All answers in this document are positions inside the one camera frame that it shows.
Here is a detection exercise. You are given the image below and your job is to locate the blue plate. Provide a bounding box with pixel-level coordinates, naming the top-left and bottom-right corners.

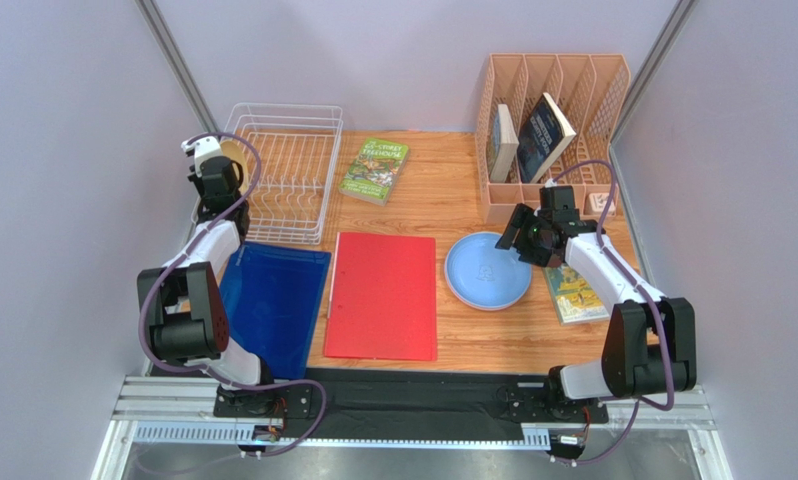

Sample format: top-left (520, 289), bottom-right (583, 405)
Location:
top-left (444, 232), bottom-right (533, 311)

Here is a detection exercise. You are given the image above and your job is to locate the yellow plate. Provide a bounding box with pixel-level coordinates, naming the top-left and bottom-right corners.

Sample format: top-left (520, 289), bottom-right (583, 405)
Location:
top-left (220, 139), bottom-right (250, 195)

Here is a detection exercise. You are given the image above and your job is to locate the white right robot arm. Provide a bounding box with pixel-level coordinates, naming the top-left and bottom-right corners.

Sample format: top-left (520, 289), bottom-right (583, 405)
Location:
top-left (496, 185), bottom-right (697, 411)

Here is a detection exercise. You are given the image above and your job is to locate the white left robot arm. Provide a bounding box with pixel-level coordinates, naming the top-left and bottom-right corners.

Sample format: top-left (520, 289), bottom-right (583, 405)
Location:
top-left (137, 154), bottom-right (274, 386)

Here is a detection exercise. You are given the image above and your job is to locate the penguin classics garden book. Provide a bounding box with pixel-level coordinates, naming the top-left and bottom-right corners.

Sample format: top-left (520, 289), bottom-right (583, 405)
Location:
top-left (542, 265), bottom-right (610, 325)

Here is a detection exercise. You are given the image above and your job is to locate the small pink white box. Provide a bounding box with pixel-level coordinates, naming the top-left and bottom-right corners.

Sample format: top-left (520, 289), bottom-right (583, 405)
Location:
top-left (584, 192), bottom-right (617, 217)

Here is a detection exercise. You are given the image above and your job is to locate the light blue standing book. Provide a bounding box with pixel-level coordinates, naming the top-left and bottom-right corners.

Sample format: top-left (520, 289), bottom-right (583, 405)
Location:
top-left (486, 103), bottom-right (519, 183)

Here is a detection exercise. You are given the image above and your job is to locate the dark blue leaning book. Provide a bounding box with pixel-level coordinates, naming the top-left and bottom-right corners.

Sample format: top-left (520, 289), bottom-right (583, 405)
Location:
top-left (517, 92), bottom-right (577, 183)

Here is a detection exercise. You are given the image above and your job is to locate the pink file organizer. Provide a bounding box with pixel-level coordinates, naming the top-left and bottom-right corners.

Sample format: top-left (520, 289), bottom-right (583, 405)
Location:
top-left (475, 53), bottom-right (631, 225)

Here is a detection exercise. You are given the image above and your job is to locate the blue folder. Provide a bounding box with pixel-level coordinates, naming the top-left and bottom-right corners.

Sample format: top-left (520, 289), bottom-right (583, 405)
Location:
top-left (220, 242), bottom-right (331, 380)

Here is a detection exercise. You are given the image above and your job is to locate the green treehouse book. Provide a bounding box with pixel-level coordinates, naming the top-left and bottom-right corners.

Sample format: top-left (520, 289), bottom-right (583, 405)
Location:
top-left (339, 137), bottom-right (409, 206)

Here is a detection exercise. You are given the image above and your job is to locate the red folder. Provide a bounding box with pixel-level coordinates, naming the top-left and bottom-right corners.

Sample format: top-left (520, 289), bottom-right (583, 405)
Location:
top-left (324, 232), bottom-right (437, 361)

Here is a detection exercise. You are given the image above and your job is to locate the black base mat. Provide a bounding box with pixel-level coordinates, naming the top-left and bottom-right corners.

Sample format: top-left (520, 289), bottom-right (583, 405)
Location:
top-left (212, 367), bottom-right (613, 442)

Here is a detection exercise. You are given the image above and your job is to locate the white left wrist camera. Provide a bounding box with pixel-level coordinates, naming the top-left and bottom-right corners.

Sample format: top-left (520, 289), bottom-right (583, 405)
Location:
top-left (181, 136), bottom-right (222, 178)

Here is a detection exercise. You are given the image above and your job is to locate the white wire dish rack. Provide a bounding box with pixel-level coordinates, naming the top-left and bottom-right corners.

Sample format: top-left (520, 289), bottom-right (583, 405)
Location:
top-left (188, 102), bottom-right (344, 246)

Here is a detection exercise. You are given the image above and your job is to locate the aluminium rail frame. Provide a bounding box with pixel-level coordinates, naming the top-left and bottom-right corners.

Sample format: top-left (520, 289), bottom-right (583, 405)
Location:
top-left (91, 133), bottom-right (733, 480)

